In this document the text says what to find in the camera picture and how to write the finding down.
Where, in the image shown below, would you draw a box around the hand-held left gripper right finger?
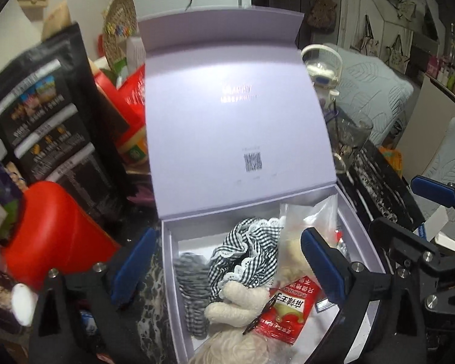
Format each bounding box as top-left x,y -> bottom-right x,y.
301,227 -> 427,364

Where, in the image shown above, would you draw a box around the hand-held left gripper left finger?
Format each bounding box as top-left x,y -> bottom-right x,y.
28,227 -> 160,364

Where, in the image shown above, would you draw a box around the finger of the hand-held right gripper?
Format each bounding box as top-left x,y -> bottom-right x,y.
369,216 -> 441,271
409,175 -> 455,208

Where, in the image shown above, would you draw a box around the clear bag with cream item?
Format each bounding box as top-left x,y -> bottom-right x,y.
278,193 -> 339,286

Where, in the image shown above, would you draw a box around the long red sauce packet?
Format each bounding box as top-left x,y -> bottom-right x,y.
254,274 -> 324,346

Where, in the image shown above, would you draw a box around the cream knitted flower scrunchie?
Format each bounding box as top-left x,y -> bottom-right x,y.
189,329 -> 286,364

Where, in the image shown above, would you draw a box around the lavender gift box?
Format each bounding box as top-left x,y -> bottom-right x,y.
137,5 -> 388,364

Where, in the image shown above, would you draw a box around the small sachets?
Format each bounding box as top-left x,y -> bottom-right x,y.
334,228 -> 352,260

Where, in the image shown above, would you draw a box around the blue white carton box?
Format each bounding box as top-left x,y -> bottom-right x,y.
416,208 -> 455,254

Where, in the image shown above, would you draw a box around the fine check dark scrunchie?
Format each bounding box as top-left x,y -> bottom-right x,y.
174,252 -> 214,339

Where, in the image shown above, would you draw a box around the gingham lace-trim scrunchie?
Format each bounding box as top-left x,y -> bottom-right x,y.
208,216 -> 286,297

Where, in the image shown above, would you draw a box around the red plastic bottle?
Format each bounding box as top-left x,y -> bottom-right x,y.
3,180 -> 123,326

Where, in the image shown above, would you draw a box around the cream plush hair clip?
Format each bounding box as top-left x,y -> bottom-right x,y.
204,281 -> 271,330

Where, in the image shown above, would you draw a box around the glass teapot with white lid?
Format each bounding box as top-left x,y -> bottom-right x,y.
301,43 -> 375,174

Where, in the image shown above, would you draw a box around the row of colourful bottles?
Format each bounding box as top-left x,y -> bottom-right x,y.
424,54 -> 455,104

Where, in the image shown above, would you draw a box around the purple printed packet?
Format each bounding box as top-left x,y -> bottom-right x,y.
0,140 -> 24,240

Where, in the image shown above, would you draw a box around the black printed snack bag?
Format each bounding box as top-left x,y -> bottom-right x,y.
0,22 -> 138,221

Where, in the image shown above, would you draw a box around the white stair cabinet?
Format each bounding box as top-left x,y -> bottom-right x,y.
339,0 -> 441,73

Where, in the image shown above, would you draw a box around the hanging patterned bag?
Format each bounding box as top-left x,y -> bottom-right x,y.
308,0 -> 339,33

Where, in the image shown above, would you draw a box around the woven round plate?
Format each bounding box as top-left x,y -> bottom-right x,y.
101,0 -> 138,69

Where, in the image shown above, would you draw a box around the beige wall intercom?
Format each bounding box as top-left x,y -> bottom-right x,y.
14,0 -> 49,22

